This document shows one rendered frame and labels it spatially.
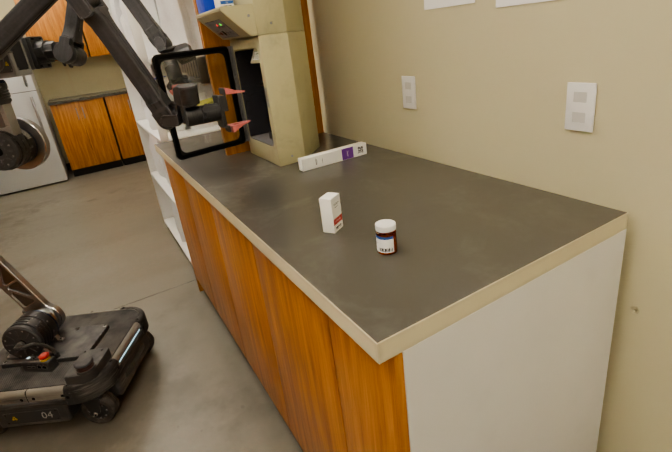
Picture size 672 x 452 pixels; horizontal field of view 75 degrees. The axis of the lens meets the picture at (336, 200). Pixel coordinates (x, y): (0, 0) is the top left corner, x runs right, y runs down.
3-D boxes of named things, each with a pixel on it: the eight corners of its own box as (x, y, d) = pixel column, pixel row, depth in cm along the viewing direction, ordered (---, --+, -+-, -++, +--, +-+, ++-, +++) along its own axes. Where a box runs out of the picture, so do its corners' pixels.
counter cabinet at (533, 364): (295, 254, 301) (273, 125, 268) (590, 496, 133) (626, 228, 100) (199, 290, 271) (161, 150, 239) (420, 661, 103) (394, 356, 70)
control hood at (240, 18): (229, 39, 176) (223, 12, 172) (258, 35, 149) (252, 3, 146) (200, 43, 171) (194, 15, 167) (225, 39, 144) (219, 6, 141)
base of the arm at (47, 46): (48, 67, 179) (38, 36, 175) (68, 65, 179) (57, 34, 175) (35, 69, 171) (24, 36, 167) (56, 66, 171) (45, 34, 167)
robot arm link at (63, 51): (80, -51, 172) (65, -62, 162) (115, -43, 173) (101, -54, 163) (67, 64, 179) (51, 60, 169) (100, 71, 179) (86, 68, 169)
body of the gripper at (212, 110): (223, 94, 137) (199, 98, 134) (230, 127, 141) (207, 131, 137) (217, 94, 143) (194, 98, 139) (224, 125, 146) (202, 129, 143)
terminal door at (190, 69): (246, 142, 189) (227, 45, 175) (177, 161, 172) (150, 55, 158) (245, 142, 190) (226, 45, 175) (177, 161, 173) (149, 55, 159)
